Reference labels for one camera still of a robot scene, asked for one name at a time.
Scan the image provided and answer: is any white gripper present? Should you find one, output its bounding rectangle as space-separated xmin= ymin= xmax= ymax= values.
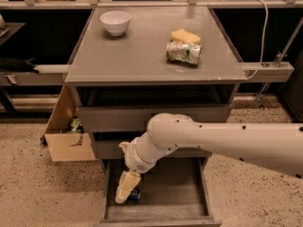
xmin=115 ymin=135 xmax=157 ymax=203

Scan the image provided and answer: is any blue pepsi can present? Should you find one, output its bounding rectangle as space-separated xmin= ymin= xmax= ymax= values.
xmin=127 ymin=188 xmax=141 ymax=203

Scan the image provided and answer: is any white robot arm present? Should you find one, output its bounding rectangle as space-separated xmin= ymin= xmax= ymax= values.
xmin=115 ymin=113 xmax=303 ymax=203

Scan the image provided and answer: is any grey middle drawer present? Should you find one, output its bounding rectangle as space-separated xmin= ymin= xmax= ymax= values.
xmin=90 ymin=131 xmax=212 ymax=159

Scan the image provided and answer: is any grey top drawer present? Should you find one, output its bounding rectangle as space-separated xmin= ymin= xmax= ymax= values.
xmin=76 ymin=105 xmax=231 ymax=132

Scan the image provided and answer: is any grey open bottom drawer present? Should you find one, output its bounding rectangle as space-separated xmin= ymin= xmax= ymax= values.
xmin=93 ymin=158 xmax=222 ymax=227

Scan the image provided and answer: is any grey drawer cabinet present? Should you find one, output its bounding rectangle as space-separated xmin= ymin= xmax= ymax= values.
xmin=63 ymin=5 xmax=248 ymax=163

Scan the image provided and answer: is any open cardboard box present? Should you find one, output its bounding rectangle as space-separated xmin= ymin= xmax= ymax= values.
xmin=44 ymin=85 xmax=97 ymax=162

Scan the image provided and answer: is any green item in box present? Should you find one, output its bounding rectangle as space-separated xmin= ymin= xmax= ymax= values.
xmin=68 ymin=118 xmax=83 ymax=133

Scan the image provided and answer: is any green white chip bag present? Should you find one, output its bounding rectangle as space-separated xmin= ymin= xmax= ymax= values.
xmin=166 ymin=41 xmax=202 ymax=65

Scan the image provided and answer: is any yellow sponge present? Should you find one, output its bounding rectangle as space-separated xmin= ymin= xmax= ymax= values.
xmin=170 ymin=28 xmax=201 ymax=44

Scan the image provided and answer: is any white bowl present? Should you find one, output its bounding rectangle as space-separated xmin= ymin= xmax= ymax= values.
xmin=99 ymin=10 xmax=131 ymax=36

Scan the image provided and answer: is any black cloth on bench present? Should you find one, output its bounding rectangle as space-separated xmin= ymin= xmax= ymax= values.
xmin=0 ymin=58 xmax=39 ymax=74

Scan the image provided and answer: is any white cable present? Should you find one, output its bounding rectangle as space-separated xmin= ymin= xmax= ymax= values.
xmin=244 ymin=0 xmax=269 ymax=80

